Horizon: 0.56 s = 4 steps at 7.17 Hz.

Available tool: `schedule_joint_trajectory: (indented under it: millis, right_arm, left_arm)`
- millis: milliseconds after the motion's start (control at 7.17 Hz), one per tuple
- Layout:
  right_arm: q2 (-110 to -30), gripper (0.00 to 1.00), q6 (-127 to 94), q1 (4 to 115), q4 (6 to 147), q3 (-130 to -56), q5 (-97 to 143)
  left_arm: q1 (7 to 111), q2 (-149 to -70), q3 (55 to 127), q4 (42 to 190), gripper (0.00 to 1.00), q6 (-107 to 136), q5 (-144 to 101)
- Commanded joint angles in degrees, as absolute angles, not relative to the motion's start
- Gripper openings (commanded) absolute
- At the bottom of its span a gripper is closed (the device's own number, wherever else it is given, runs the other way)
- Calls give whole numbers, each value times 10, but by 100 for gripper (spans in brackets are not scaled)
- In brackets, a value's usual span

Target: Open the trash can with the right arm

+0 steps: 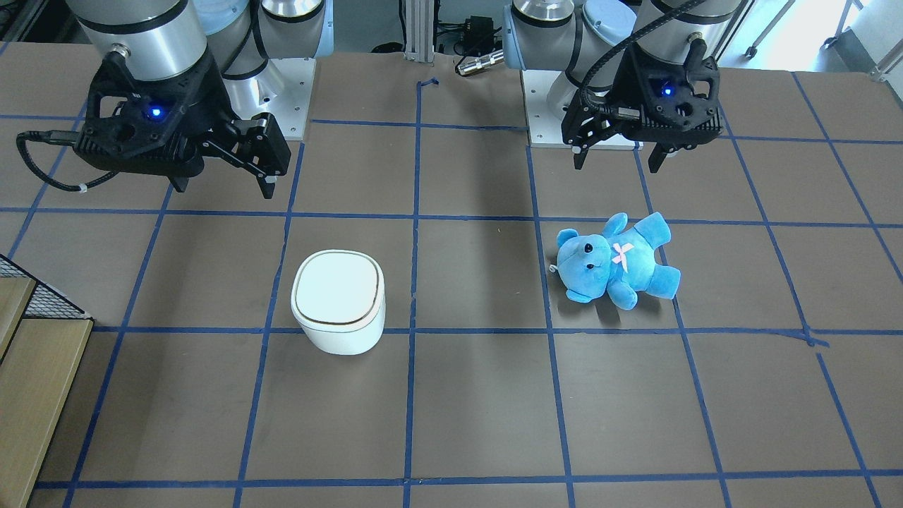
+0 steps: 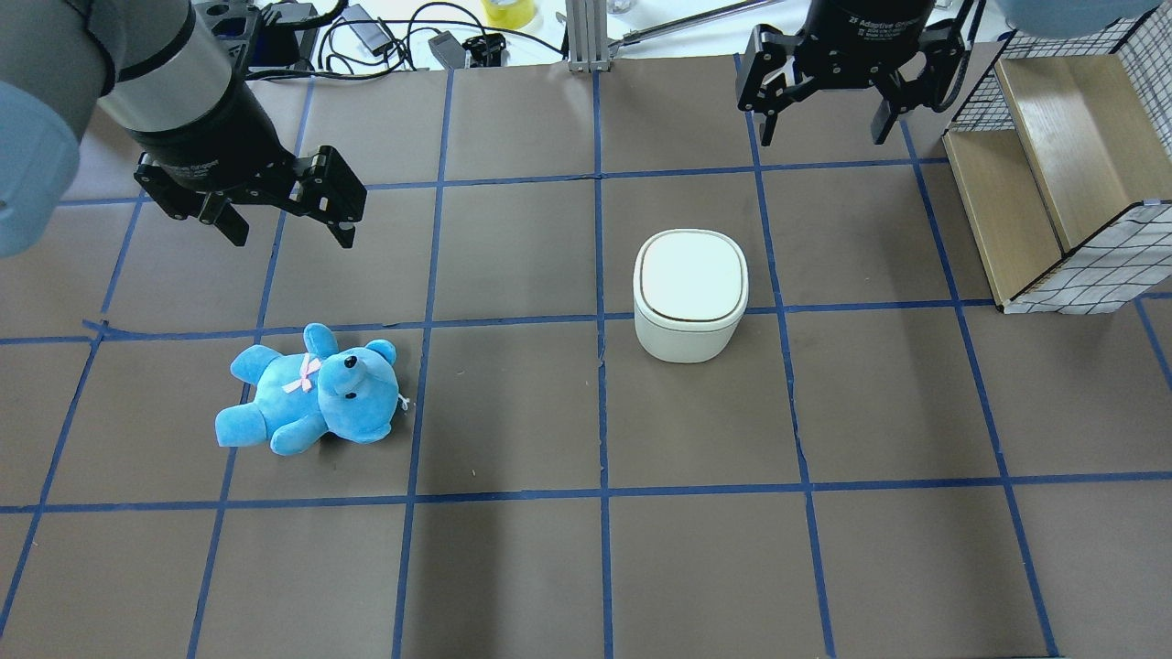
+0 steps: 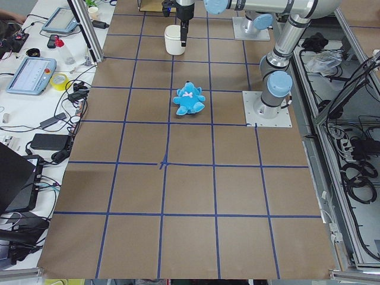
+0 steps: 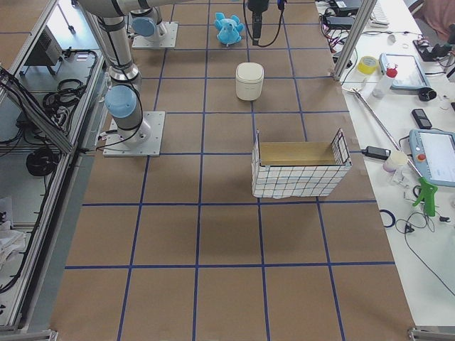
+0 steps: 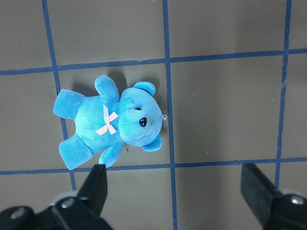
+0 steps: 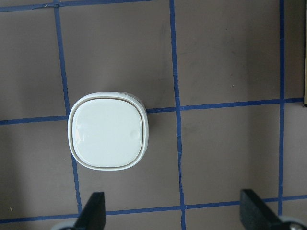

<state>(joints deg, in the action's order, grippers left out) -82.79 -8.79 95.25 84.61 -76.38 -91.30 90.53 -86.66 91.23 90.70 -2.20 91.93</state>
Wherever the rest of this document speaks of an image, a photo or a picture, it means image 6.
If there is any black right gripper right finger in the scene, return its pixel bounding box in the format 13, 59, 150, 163
240, 189, 307, 230

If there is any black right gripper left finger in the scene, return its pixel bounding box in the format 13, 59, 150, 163
73, 192, 106, 230

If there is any white square trash can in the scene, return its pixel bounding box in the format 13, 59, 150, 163
68, 92, 149, 171

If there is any dark framed board edge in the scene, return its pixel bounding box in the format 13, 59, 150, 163
303, 0, 307, 107

